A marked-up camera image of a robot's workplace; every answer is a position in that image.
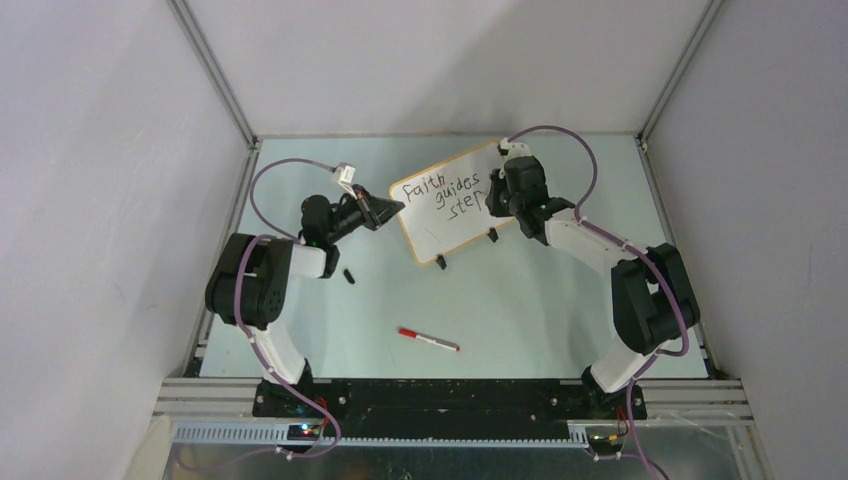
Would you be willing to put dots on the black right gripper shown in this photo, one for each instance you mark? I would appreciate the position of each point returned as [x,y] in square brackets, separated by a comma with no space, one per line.
[496,208]

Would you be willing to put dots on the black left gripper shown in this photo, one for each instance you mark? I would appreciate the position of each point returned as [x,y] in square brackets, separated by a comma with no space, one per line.
[373,211]

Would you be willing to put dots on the white whiteboard yellow frame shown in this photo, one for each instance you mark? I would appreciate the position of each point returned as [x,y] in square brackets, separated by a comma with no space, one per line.
[444,204]

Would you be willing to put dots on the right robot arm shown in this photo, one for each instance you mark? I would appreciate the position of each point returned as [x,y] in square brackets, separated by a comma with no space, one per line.
[653,305]

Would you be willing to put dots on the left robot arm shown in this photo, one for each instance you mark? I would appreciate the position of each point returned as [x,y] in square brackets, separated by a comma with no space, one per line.
[247,288]

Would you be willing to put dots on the black whiteboard stand foot right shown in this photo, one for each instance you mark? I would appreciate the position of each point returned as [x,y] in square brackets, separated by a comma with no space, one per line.
[492,234]

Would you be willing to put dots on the black whiteboard stand foot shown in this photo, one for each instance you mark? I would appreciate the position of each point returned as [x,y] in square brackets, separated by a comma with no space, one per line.
[441,262]
[492,234]

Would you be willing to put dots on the black whiteboard stand foot left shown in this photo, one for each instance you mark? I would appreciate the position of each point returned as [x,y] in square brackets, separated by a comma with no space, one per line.
[441,262]

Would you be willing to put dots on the red whiteboard marker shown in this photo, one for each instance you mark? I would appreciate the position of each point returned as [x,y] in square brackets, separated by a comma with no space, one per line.
[429,339]

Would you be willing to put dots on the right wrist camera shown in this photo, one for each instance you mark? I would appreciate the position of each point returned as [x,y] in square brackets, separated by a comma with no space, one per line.
[509,150]

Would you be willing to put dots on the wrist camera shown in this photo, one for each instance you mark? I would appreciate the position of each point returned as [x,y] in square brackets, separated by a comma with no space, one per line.
[509,150]
[343,175]

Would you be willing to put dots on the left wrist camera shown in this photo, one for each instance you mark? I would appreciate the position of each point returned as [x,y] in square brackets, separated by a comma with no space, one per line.
[343,175]

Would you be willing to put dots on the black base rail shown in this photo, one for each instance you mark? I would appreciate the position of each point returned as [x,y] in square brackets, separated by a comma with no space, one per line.
[428,409]

